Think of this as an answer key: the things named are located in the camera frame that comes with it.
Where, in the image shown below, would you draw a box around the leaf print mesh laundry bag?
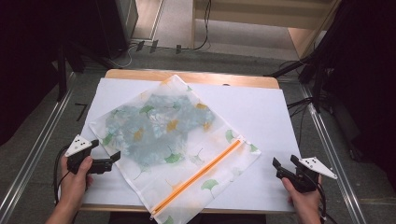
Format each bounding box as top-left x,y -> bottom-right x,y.
88,74 -> 262,224

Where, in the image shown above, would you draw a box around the black hanging cable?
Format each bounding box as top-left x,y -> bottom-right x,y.
181,0 -> 213,51

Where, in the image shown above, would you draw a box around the blue floral garment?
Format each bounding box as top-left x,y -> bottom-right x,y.
104,93 -> 217,166

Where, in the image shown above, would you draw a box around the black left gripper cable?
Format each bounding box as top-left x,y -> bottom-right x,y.
52,145 -> 71,207

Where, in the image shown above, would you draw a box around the white table sheet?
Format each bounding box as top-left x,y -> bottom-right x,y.
79,77 -> 302,213

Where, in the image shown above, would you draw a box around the black metal stand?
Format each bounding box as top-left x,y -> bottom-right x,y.
56,41 -> 87,103
263,0 -> 353,114

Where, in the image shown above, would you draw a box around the person's right hand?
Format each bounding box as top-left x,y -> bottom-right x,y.
281,176 -> 324,217

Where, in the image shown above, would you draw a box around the wooden frame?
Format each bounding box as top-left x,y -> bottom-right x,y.
190,0 -> 343,60

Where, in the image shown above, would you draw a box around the black floor cables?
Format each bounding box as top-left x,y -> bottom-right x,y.
285,96 -> 315,147

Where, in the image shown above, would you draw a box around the white floor cable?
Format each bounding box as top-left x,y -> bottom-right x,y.
106,42 -> 139,69

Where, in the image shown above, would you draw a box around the aluminium floor rail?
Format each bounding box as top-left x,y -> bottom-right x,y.
0,71 -> 77,224
299,83 -> 369,224

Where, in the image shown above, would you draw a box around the person's left hand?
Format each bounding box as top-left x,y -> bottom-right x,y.
58,155 -> 94,206

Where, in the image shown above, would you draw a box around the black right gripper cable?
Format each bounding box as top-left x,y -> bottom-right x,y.
316,182 -> 339,224

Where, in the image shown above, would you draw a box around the dark cabinet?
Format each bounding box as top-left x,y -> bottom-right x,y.
92,0 -> 140,60

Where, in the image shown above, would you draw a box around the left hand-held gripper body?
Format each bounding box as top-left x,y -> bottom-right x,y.
64,133 -> 114,175

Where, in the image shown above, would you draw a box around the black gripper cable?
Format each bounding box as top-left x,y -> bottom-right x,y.
316,182 -> 339,224
52,145 -> 71,207

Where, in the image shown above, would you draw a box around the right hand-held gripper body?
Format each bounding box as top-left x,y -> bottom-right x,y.
276,156 -> 338,194

